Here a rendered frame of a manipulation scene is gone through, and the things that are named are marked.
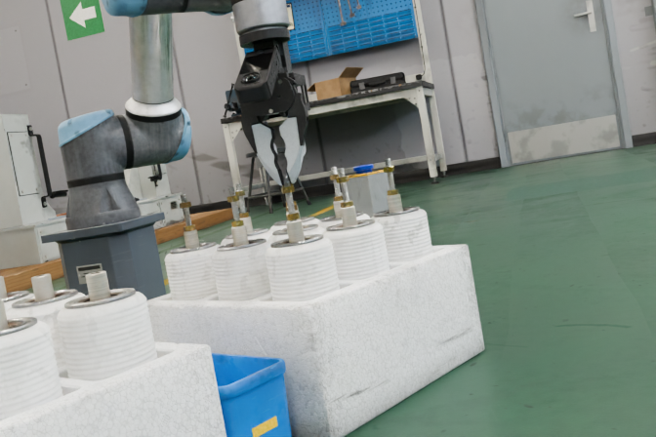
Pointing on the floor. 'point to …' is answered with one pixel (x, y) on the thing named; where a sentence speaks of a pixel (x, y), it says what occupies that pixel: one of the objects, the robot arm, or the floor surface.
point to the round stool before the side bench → (269, 185)
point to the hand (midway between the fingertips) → (284, 176)
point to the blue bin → (252, 395)
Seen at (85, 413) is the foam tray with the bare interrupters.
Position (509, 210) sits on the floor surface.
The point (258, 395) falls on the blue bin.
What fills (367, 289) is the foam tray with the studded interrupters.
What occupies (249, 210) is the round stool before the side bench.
